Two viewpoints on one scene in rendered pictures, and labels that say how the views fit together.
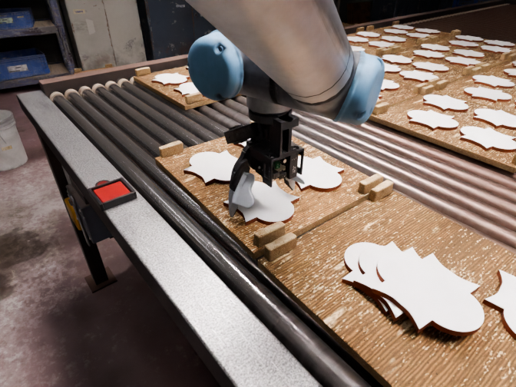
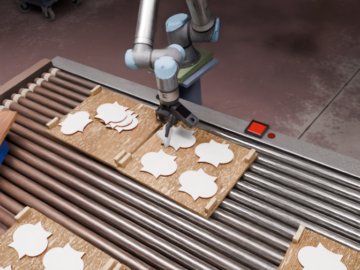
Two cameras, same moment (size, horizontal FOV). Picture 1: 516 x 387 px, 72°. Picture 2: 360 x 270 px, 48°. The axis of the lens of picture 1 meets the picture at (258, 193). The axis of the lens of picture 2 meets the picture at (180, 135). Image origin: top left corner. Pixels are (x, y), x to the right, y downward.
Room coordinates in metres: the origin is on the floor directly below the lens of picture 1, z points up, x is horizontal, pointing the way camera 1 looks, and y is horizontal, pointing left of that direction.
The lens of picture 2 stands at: (1.74, -0.26, 2.06)
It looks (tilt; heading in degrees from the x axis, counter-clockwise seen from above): 43 degrees down; 167
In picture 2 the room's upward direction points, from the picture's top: 7 degrees counter-clockwise
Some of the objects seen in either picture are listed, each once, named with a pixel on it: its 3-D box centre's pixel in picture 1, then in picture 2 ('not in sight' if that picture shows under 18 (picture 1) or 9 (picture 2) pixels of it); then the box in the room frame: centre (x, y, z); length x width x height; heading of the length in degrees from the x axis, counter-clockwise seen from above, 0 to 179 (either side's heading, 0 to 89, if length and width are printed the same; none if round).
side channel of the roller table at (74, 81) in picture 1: (373, 30); not in sight; (2.58, -0.77, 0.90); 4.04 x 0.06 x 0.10; 129
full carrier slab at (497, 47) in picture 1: (481, 44); not in sight; (1.98, -1.17, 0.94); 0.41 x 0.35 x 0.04; 40
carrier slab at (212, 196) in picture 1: (262, 173); (187, 162); (0.70, -0.01, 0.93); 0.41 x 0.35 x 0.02; 36
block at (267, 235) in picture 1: (269, 234); not in sight; (0.47, -0.02, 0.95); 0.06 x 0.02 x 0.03; 126
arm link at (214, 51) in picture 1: (244, 63); (169, 59); (0.46, 0.02, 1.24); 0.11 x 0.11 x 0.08; 59
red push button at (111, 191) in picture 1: (112, 193); (256, 129); (0.63, 0.31, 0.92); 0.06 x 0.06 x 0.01; 39
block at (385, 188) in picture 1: (381, 190); (120, 156); (0.60, -0.25, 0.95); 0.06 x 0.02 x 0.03; 128
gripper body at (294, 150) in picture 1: (272, 143); (169, 108); (0.55, -0.02, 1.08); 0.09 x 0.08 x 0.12; 36
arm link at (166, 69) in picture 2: not in sight; (166, 74); (0.55, -0.02, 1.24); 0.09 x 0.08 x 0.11; 149
